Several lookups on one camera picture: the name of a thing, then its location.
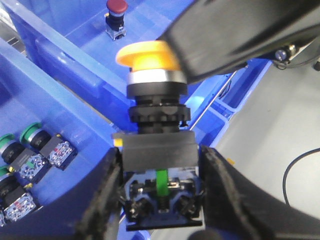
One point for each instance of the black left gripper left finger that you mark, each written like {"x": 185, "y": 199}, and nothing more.
{"x": 89, "y": 211}

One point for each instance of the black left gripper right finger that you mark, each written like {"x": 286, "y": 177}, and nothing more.
{"x": 236, "y": 205}

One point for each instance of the yellow mushroom push button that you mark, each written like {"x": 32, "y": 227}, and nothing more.
{"x": 162, "y": 188}

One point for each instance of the red mushroom push button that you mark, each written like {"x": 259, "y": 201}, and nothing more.
{"x": 114, "y": 19}

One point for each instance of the green push button upper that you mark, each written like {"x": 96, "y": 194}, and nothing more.
{"x": 58, "y": 151}

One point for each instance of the green push button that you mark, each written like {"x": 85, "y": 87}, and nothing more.
{"x": 15, "y": 201}
{"x": 58, "y": 151}
{"x": 29, "y": 165}

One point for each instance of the green push button middle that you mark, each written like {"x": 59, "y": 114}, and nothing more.
{"x": 29, "y": 165}

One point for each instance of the green push button lower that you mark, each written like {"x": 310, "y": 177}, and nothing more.
{"x": 15, "y": 201}

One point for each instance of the left blue plastic crate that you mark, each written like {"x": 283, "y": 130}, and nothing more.
{"x": 28, "y": 95}

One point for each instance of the blue plastic crate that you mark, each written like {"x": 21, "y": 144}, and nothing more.
{"x": 68, "y": 40}
{"x": 28, "y": 95}

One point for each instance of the right blue plastic crate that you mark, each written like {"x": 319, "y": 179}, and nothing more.
{"x": 68, "y": 40}

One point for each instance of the stainless steel rack frame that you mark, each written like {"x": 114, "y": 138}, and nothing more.
{"x": 9, "y": 33}

